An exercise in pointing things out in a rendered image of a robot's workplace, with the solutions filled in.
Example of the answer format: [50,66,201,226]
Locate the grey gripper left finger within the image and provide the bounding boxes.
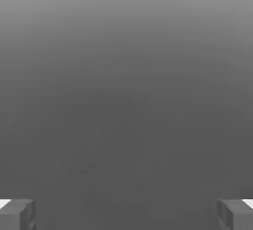
[0,198,38,230]

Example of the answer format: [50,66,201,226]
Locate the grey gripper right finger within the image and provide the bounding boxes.
[216,198,253,230]

